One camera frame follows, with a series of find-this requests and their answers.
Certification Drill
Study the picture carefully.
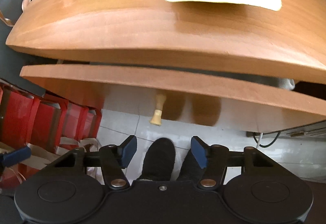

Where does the white cloth in drawer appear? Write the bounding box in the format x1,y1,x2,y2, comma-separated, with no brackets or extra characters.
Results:
229,74,296,91

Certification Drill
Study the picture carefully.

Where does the wooden nightstand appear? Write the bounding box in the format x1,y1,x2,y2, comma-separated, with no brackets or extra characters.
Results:
6,0,325,83

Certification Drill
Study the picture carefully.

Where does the red gift bag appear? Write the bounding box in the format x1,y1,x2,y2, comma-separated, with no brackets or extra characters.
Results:
26,94,102,154
1,85,40,149

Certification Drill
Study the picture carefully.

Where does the right black shoe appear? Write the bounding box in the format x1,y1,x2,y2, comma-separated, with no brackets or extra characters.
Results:
177,150,204,184

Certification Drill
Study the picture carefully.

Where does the wooden drawer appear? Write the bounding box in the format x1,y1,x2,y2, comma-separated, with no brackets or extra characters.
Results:
20,64,325,132

